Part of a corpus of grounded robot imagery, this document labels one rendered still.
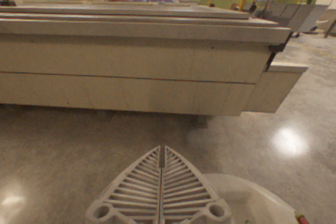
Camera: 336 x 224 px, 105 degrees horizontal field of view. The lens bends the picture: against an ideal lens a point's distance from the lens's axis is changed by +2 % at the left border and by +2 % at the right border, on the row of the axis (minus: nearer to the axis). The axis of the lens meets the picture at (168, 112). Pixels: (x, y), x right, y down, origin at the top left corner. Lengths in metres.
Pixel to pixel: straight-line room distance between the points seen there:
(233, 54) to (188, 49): 0.24
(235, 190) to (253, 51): 0.67
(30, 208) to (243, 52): 1.46
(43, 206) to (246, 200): 1.07
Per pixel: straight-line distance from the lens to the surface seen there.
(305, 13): 6.79
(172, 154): 0.16
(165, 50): 0.78
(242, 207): 0.70
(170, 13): 0.85
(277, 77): 1.05
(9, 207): 1.29
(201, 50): 0.79
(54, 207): 1.13
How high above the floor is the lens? 0.91
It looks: 40 degrees down
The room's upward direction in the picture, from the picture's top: 2 degrees clockwise
